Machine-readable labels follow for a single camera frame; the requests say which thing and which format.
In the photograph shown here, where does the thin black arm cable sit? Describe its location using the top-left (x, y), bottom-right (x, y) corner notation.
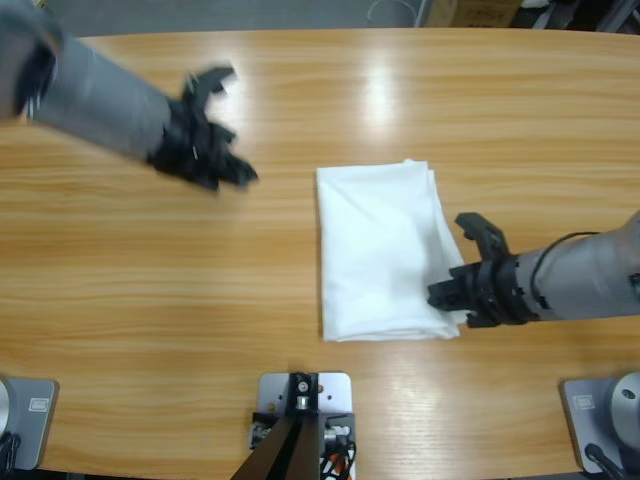
top-left (530, 231), bottom-right (601, 307)

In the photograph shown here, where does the black clamp block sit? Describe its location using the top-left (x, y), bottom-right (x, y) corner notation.
top-left (249, 410), bottom-right (357, 454)

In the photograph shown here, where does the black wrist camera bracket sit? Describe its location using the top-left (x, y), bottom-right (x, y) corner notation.
top-left (179, 63), bottom-right (237, 119)
top-left (453, 212), bottom-right (511, 264)

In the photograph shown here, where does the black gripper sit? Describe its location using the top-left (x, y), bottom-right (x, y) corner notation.
top-left (426, 254), bottom-right (541, 330)
top-left (147, 97), bottom-right (260, 194)

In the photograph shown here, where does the grey metal frame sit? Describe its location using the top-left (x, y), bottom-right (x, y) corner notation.
top-left (519, 0), bottom-right (640, 35)

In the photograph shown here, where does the black base cable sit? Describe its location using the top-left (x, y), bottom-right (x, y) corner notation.
top-left (584, 442), bottom-right (629, 480)
top-left (0, 432), bottom-right (22, 470)

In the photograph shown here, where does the orange cable bundle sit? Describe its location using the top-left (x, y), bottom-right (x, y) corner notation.
top-left (319, 442), bottom-right (359, 480)

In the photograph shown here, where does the white mount plate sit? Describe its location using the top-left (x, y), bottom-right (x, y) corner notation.
top-left (257, 371), bottom-right (354, 417)

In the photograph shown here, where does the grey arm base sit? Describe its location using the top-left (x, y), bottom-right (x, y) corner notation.
top-left (0, 377), bottom-right (60, 471)
top-left (558, 370), bottom-right (640, 475)

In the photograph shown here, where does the brown cardboard box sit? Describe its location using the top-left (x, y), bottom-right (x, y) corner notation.
top-left (452, 0), bottom-right (521, 27)

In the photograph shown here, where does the yellow box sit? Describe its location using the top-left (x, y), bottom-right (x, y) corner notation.
top-left (429, 0), bottom-right (459, 27)

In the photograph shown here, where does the white t-shirt with small print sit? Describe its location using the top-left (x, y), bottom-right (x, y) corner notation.
top-left (314, 158), bottom-right (466, 344)

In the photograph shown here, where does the white cable loop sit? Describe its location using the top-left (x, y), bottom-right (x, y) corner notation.
top-left (367, 0), bottom-right (419, 26)

